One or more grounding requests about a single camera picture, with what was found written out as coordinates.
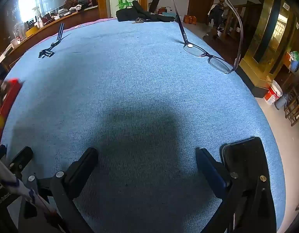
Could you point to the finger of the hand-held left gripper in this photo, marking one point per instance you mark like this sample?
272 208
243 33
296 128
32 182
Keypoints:
1 150
20 156

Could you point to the purple frame eyeglasses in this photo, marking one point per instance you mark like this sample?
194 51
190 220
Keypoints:
218 63

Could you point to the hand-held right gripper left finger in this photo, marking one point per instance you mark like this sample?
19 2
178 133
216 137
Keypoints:
81 167

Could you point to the wooden counter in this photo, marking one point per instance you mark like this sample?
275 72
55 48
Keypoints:
74 19

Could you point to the blue cloth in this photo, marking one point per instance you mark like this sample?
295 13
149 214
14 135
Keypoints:
127 77

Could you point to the purple floral sheet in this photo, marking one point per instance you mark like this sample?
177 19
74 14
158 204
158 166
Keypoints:
79 25

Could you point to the white plastic bucket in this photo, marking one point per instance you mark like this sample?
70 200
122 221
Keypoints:
273 93

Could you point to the red-rimmed white tray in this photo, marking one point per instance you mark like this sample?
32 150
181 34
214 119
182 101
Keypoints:
6 102

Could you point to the dark hanging cloth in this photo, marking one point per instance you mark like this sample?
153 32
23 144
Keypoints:
213 12

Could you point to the grey plastic bucket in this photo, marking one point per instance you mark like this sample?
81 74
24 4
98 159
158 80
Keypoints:
281 103

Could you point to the assorted counter clutter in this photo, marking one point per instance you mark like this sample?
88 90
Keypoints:
71 4

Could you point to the black bag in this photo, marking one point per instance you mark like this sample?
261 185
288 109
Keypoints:
130 13

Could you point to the white flat box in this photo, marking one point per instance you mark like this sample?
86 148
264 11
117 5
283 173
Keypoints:
8 49

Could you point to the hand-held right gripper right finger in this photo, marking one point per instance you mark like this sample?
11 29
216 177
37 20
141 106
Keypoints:
212 174

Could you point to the metal key bunch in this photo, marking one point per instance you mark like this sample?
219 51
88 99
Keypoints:
139 20

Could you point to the black smartphone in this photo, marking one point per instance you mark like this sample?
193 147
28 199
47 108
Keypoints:
246 153

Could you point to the yellow tape roll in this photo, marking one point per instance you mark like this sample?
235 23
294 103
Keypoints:
31 32

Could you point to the wooden chair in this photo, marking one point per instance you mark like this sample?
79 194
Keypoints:
294 109

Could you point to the wooden stair railing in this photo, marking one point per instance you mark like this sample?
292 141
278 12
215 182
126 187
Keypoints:
227 19

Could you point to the blue plastic container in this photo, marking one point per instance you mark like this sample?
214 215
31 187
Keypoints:
295 64

